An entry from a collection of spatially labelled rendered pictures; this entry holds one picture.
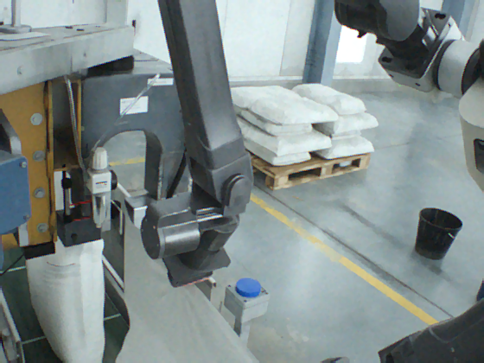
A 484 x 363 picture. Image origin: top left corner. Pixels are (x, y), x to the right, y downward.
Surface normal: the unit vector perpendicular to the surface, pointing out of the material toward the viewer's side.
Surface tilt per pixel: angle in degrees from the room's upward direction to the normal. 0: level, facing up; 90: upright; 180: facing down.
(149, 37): 90
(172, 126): 90
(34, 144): 90
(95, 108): 90
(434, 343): 99
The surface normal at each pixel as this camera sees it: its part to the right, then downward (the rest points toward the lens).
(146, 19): 0.60, 0.40
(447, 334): -0.97, 0.12
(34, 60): 0.96, 0.22
